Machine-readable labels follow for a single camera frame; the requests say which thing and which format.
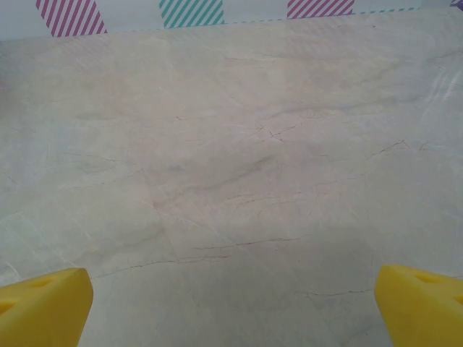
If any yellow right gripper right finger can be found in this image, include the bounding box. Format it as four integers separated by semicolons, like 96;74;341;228
375;265;463;347

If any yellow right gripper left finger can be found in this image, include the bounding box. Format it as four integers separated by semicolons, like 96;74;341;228
0;267;94;347

